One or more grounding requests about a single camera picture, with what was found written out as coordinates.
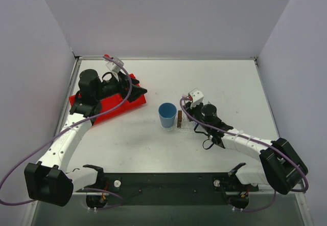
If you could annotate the red plastic compartment bin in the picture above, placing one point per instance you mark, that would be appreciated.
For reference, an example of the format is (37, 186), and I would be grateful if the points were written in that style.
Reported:
(88, 100)

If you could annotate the blue plastic cup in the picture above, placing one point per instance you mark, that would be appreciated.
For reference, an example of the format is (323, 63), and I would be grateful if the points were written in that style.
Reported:
(167, 113)

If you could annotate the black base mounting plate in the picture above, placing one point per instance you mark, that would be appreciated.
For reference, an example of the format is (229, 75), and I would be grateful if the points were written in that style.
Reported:
(168, 189)

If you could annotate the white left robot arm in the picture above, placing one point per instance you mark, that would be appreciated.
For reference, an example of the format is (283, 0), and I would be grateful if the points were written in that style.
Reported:
(49, 180)

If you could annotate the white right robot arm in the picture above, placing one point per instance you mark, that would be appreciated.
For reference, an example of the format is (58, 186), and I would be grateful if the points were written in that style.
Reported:
(279, 166)

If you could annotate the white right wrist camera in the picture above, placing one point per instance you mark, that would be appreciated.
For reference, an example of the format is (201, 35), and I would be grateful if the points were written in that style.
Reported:
(196, 97)

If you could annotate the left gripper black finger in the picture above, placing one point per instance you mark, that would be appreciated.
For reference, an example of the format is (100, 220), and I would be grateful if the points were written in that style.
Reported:
(132, 79)
(136, 93)

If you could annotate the clear textured glass tray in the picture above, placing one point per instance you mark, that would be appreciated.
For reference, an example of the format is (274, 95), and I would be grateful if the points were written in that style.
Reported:
(174, 128)

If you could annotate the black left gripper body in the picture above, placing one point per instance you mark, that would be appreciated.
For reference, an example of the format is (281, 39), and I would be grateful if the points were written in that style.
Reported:
(126, 87)

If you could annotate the clear textured holder with wood ends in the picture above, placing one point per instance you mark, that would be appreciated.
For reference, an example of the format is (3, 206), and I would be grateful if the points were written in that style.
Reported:
(183, 123)

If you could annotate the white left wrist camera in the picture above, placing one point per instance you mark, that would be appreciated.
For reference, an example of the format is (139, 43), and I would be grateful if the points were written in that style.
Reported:
(114, 68)

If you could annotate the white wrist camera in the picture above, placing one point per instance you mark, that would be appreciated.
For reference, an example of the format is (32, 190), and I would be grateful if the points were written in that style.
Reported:
(196, 97)
(114, 68)

